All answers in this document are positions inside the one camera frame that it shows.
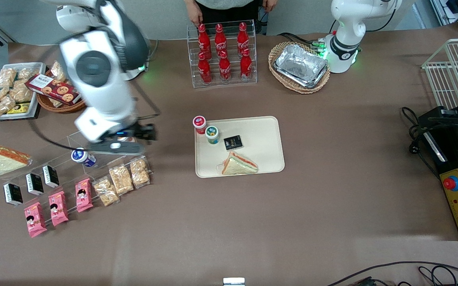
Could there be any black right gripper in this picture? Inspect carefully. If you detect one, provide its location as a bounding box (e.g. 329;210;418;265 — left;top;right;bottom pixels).
127;124;159;143

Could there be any green gum bottle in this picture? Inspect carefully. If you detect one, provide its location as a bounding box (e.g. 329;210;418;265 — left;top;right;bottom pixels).
205;126;221;145

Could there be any red gum bottle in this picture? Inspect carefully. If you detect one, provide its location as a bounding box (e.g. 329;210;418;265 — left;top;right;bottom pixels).
192;116;208;135

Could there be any blue gum bottle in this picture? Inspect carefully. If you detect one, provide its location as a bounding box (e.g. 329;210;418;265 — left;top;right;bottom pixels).
71;148;97;168

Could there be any beige plastic tray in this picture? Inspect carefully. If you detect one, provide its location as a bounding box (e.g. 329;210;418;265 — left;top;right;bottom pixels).
195;116;285;178

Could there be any aluminium foil tray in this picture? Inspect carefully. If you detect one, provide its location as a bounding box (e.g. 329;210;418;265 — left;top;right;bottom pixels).
273;44;329;89

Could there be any person right hand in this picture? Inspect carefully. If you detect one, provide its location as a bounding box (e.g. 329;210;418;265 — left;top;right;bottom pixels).
188;7;205;27

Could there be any wrapped rice cracker bar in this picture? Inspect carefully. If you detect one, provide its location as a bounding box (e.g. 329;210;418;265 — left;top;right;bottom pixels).
93;176;120;207
109;164;134;196
128;156;151;189

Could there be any red cola bottle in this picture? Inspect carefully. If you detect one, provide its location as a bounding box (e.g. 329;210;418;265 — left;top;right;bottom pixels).
240;48;253;80
197;52;213;85
218;50;232;82
214;23;229;58
237;22;250;56
197;23;213;60

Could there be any black square snack packet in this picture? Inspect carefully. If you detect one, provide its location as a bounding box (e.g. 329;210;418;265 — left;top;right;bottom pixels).
223;135;243;152

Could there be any pink snack packet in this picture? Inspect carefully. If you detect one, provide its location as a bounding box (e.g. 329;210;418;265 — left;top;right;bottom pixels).
75;178;94;213
49;191;70;227
24;202;48;238

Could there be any dark brown wicker basket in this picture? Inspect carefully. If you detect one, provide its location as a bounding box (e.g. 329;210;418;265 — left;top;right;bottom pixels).
35;70;89;114

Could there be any wrapped triangle sandwich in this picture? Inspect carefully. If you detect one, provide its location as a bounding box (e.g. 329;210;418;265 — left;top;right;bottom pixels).
0;144;33;178
217;151;259;176

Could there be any clear acrylic bottle rack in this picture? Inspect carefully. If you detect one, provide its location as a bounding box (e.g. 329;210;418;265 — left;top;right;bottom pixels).
186;20;258;89

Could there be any clear acrylic step display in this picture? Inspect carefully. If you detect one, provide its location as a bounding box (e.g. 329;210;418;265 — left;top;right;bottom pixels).
0;131;152;208

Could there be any red cookie box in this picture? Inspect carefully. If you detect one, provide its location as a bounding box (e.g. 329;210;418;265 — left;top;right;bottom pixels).
25;74;82;106

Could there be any metal shelf unit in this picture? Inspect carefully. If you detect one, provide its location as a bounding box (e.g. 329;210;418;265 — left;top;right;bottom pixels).
430;0;458;39

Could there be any small black carton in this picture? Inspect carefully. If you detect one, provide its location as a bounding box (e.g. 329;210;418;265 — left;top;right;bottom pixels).
26;173;45;196
3;183;23;206
42;165;60;189

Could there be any white rectangular dish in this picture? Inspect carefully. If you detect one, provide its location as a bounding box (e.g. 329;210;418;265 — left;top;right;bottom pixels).
0;62;47;120

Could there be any yellow snack packet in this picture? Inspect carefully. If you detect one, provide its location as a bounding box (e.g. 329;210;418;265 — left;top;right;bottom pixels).
6;102;31;115

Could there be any standing person body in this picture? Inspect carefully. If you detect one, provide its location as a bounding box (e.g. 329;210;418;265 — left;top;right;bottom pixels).
194;0;264;25

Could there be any light wicker basket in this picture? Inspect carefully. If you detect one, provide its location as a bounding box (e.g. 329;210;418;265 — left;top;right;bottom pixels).
268;41;331;95

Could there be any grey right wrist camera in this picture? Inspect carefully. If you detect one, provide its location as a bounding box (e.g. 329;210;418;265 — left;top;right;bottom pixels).
87;141;146;156

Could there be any white wire basket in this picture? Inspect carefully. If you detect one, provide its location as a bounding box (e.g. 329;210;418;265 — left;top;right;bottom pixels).
421;38;458;110

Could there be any black cable with plug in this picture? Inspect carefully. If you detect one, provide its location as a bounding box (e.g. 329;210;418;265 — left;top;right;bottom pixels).
401;106;442;180

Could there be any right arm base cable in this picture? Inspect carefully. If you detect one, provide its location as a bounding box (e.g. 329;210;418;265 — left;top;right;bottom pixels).
146;39;160;60

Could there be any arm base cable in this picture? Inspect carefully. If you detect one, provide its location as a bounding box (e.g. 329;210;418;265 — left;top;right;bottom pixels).
278;32;328;50
146;39;160;60

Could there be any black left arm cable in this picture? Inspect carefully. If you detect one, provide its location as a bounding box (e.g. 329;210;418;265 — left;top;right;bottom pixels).
366;5;398;33

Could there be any long black cable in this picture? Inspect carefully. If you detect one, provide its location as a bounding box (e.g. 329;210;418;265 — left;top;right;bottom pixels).
326;261;458;286

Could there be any looped black cable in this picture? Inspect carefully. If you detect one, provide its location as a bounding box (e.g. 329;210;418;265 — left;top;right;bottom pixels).
418;265;458;286

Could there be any left arm base cable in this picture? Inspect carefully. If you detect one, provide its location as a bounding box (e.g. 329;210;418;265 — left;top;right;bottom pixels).
278;32;328;50

